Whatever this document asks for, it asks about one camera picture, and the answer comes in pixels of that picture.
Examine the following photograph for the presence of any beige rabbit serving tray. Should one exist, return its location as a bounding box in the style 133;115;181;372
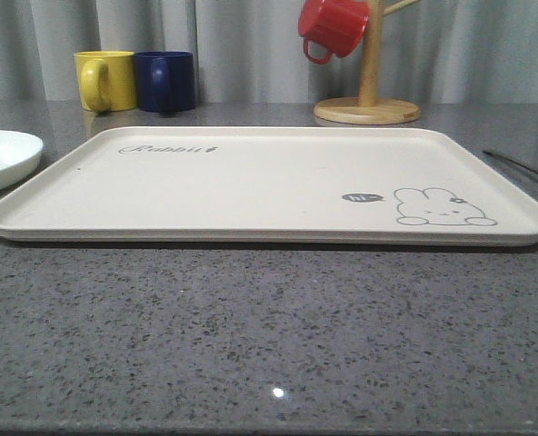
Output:
0;126;538;246

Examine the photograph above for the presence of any dark blue mug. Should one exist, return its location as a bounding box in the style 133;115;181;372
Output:
133;51;196;113

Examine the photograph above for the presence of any silver metal chopstick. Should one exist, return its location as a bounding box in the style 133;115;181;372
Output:
483;149;538;176

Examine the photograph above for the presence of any yellow mug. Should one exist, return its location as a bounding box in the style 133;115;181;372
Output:
74;51;137;113

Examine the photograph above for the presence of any white round plate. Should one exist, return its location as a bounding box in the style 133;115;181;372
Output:
0;130;44;190

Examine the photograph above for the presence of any wooden mug tree stand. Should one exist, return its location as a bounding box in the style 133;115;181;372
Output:
314;0;420;125

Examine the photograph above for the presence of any red mug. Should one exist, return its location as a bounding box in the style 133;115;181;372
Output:
297;0;371;64

